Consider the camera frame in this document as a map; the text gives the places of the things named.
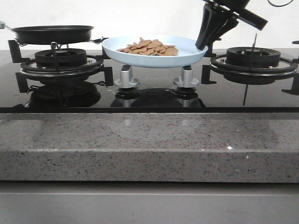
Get black glass gas cooktop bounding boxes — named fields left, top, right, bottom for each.
left=0, top=50, right=299, bottom=114

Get wire pan reducer ring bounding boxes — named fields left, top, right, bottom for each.
left=15, top=36, right=104, bottom=51

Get silver stove knob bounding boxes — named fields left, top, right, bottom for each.
left=173, top=65, right=199, bottom=88
left=114, top=65, right=140, bottom=89

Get grey cabinet front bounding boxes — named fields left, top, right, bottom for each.
left=0, top=182, right=299, bottom=224

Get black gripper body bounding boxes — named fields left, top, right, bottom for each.
left=206, top=0, right=268, bottom=30

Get black frying pan mint handle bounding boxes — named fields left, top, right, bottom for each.
left=0, top=21, right=93, bottom=45

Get black pan support grate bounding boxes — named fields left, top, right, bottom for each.
left=8, top=40, right=113, bottom=86
left=201, top=37, right=299, bottom=96

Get black gas burner head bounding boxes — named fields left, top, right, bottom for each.
left=226, top=47, right=281, bottom=68
left=35, top=48, right=87, bottom=68

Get black cable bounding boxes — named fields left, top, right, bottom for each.
left=266, top=0, right=295, bottom=7

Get brown meat slices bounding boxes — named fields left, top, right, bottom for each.
left=117, top=37, right=179, bottom=56

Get light blue plate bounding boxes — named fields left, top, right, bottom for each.
left=102, top=34, right=208, bottom=68

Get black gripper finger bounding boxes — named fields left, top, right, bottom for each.
left=209, top=18, right=239, bottom=45
left=195, top=4, right=228, bottom=50

